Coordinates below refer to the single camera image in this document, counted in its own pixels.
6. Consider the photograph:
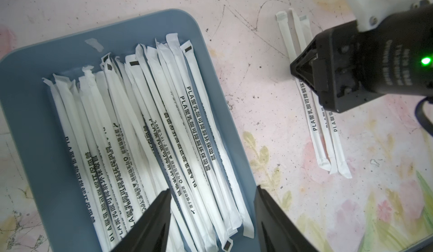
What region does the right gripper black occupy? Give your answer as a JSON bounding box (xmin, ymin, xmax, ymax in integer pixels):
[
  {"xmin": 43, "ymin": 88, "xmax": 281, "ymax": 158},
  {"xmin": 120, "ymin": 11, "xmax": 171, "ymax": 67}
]
[{"xmin": 290, "ymin": 5, "xmax": 433, "ymax": 113}]

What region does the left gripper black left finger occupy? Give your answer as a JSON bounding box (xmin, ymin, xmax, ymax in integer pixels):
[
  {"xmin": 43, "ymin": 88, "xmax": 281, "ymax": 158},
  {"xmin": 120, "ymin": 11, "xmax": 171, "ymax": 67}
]
[{"xmin": 113, "ymin": 190, "xmax": 171, "ymax": 252}]

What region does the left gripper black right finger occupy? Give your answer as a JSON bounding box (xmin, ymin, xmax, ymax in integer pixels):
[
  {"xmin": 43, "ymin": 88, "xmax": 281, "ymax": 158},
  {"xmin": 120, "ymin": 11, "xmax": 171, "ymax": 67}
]
[{"xmin": 254, "ymin": 186, "xmax": 318, "ymax": 252}]

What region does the blue grey storage tray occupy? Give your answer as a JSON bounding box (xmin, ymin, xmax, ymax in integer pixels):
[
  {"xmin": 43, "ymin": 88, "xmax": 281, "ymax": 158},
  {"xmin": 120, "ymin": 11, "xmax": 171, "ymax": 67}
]
[{"xmin": 1, "ymin": 9, "xmax": 256, "ymax": 252}]

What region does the pile of wrapped straws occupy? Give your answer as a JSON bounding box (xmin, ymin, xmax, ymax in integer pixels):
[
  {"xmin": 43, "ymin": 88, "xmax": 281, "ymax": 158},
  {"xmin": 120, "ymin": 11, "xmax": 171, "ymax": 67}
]
[{"xmin": 276, "ymin": 8, "xmax": 352, "ymax": 179}]

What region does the pink floral table mat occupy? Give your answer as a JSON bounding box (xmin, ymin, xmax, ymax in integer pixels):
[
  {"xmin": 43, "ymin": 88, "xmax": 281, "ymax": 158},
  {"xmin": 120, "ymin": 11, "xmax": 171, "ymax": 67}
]
[{"xmin": 1, "ymin": 0, "xmax": 433, "ymax": 252}]

